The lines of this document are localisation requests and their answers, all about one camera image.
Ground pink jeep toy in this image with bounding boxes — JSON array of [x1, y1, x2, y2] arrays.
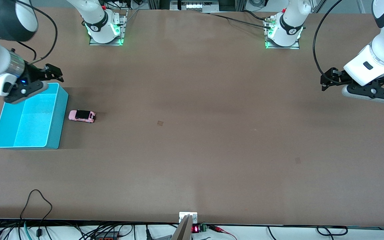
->
[[69, 109, 96, 123]]

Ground cyan plastic bin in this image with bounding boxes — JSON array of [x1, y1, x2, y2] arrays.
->
[[0, 82, 69, 150]]

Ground white lit control box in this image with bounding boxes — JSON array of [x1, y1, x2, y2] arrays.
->
[[170, 0, 219, 12]]

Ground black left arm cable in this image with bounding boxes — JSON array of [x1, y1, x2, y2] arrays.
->
[[313, 0, 344, 83]]

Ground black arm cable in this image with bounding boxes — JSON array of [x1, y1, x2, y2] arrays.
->
[[313, 0, 344, 83], [12, 0, 58, 65]]

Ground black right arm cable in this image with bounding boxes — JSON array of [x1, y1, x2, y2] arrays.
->
[[12, 0, 58, 65]]

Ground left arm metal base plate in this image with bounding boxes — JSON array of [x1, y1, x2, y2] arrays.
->
[[265, 17, 301, 50]]

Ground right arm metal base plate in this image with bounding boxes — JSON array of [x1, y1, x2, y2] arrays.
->
[[89, 9, 128, 46]]

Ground black base power cable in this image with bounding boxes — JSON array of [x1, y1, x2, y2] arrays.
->
[[209, 10, 272, 29]]

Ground thin black looped cable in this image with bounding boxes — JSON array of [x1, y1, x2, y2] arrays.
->
[[20, 189, 53, 221]]

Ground black coiled cable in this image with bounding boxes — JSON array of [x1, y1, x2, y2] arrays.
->
[[316, 226, 348, 236]]

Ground teal cable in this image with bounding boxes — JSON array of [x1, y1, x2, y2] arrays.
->
[[23, 221, 33, 240]]

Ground red clip lead wires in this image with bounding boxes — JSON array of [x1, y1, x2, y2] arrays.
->
[[208, 225, 237, 240]]

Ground grey metal bracket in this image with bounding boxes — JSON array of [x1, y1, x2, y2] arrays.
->
[[171, 212, 198, 240]]

